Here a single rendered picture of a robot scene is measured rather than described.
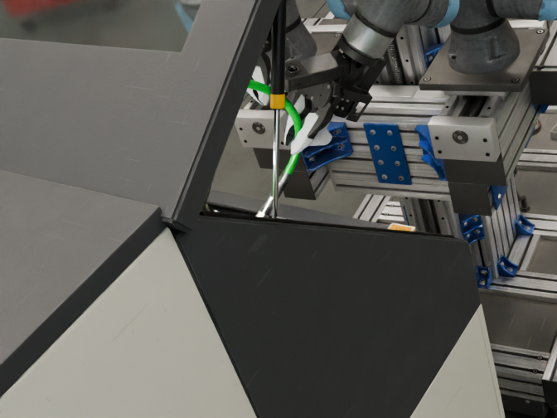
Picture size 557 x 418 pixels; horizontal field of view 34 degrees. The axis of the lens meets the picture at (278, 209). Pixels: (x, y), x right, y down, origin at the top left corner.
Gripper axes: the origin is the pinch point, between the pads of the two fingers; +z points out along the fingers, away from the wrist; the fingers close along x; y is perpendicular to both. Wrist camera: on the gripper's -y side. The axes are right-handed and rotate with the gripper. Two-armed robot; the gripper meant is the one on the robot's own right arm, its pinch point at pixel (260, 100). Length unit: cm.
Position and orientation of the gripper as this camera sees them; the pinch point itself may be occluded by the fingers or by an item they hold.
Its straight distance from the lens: 162.1
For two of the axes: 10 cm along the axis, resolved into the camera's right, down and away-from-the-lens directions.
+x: -7.9, -1.6, 5.9
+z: 2.8, 7.7, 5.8
